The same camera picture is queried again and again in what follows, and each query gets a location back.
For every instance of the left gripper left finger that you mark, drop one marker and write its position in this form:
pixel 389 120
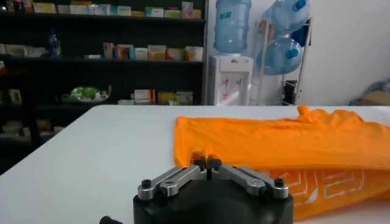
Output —
pixel 176 179

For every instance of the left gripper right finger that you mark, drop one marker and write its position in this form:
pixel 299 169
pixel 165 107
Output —
pixel 243 179

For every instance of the orange t-shirt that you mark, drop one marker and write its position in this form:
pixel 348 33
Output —
pixel 274 143

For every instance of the grey blue clothes pile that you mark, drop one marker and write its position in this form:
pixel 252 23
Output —
pixel 381 86

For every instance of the green yellow medicine box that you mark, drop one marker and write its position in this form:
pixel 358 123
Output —
pixel 167 97

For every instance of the large white table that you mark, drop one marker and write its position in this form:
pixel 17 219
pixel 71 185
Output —
pixel 91 158

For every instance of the white water dispenser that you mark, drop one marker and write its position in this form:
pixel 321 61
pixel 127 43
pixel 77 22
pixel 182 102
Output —
pixel 231 91

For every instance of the white box red stripe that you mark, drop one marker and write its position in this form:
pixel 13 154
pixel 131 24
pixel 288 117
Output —
pixel 143 96

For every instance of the white metal jug rack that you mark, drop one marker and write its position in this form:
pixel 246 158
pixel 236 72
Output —
pixel 300 77

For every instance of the green white bowl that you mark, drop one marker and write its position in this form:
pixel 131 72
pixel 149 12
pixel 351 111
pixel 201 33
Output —
pixel 85 92

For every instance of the blue capped water jug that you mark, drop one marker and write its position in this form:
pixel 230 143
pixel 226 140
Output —
pixel 277 58
pixel 288 16

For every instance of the yellow orange medicine box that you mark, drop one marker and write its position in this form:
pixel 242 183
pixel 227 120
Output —
pixel 157 52

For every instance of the teal white medicine box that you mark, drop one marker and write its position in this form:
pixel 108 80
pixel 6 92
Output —
pixel 140 54

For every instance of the black shelving unit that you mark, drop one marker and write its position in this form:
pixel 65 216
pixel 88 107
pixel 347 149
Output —
pixel 91 76

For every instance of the pink white medicine box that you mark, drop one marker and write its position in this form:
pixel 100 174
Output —
pixel 108 50

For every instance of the blue water jug with label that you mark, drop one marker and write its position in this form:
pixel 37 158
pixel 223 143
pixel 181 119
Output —
pixel 231 30

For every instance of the tan cardboard box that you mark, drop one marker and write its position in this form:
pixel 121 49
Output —
pixel 371 99

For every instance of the pink cartoon box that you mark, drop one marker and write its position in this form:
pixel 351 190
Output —
pixel 187 9

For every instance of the white blue medicine box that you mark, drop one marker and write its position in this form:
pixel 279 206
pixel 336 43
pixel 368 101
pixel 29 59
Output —
pixel 121 10

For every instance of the dark blue drink bottle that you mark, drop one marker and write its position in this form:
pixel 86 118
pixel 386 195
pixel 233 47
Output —
pixel 55 45

